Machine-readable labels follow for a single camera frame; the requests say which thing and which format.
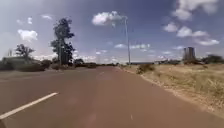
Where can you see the distant tree line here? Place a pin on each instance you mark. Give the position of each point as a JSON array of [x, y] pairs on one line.
[[93, 64]]

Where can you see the street lamp pole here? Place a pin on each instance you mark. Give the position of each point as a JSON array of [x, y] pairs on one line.
[[127, 43]]

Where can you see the low green bush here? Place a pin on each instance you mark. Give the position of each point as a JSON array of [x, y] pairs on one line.
[[144, 68]]

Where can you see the reddish brown asphalt road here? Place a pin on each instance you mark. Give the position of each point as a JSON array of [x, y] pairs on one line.
[[110, 100]]

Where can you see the tall dark tree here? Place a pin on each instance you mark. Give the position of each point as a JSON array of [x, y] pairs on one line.
[[62, 43]]

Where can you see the tall building under construction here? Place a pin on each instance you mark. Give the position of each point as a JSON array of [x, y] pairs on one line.
[[189, 54]]

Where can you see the dry grass verge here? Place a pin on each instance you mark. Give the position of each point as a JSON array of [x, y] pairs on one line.
[[193, 80]]

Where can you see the dark hedge row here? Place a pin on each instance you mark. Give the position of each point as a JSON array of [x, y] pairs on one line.
[[23, 65]]

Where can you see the small broad tree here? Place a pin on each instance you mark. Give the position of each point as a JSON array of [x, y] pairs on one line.
[[24, 51]]

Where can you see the white dashed lane line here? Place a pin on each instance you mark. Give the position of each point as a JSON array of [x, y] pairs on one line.
[[26, 106]]

